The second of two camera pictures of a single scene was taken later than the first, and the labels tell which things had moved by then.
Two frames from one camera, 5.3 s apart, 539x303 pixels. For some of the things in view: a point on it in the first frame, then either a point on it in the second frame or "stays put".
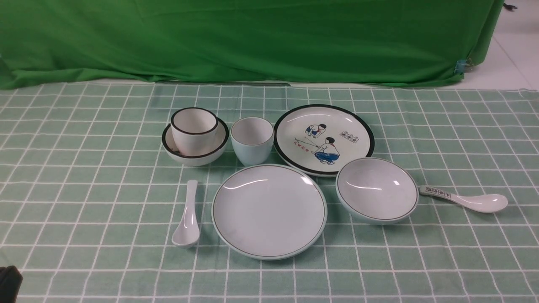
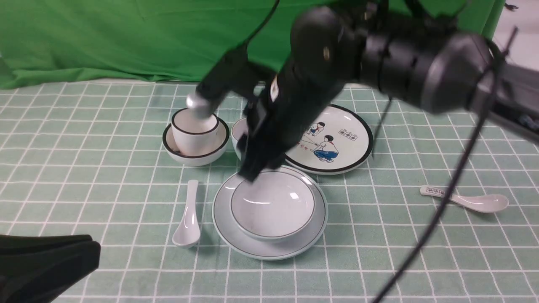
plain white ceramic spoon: [187, 234] stays put
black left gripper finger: [11, 280] to [12, 244]
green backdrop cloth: [366, 43] stays put
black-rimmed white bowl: [222, 139] stays put
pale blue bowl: [376, 191] to [276, 207]
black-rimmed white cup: [194, 131] stays put
